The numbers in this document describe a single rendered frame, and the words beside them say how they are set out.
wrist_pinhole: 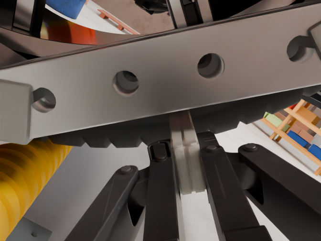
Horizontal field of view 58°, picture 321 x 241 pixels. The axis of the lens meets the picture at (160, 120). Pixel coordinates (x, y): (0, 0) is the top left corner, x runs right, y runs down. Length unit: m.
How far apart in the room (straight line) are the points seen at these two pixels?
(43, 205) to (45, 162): 0.79
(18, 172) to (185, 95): 0.16
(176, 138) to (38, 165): 0.15
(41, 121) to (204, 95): 0.09
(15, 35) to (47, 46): 0.03
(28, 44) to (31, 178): 0.11
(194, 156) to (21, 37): 0.17
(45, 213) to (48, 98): 0.87
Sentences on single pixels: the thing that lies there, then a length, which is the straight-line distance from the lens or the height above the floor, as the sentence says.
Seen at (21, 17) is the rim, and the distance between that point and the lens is 0.28.
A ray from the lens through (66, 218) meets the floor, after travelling 1.07.
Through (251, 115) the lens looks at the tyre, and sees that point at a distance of 0.25.
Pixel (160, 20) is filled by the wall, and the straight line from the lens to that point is 9.93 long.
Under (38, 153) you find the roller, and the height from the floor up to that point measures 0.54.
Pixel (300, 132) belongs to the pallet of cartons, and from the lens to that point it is 10.42.
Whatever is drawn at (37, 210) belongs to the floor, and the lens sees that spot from 1.05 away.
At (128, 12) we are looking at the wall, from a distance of 9.99.
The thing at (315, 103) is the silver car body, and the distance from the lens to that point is 1.68.
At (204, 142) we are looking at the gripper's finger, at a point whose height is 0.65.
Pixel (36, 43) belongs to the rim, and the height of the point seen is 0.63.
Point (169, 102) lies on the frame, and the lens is 0.15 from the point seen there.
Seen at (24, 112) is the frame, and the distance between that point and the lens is 0.17.
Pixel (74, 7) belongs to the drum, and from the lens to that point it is 4.62.
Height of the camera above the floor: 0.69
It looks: 16 degrees down
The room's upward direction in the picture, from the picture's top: 35 degrees clockwise
